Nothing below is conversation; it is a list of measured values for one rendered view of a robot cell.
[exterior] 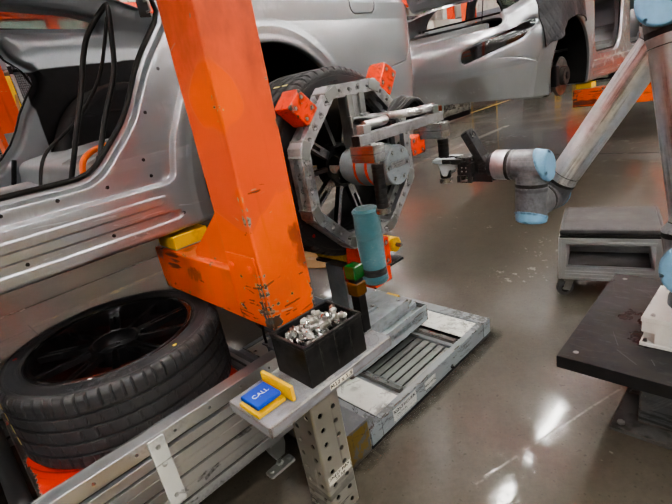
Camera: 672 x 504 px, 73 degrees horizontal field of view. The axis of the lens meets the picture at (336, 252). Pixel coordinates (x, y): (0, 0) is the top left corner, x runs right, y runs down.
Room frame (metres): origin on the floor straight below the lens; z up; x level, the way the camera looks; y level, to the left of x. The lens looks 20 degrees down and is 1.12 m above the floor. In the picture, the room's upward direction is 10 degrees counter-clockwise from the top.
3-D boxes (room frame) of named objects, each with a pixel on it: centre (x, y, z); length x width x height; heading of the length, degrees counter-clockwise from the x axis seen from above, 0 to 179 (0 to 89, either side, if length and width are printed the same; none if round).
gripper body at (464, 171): (1.41, -0.49, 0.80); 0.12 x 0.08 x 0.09; 42
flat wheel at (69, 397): (1.31, 0.75, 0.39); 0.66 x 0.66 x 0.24
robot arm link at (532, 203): (1.28, -0.61, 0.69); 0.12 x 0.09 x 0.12; 130
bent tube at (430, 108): (1.54, -0.29, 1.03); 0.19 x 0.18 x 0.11; 42
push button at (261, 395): (0.89, 0.24, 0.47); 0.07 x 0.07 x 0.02; 42
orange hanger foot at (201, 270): (1.47, 0.42, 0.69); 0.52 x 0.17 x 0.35; 42
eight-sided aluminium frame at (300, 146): (1.56, -0.13, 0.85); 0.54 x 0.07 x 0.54; 132
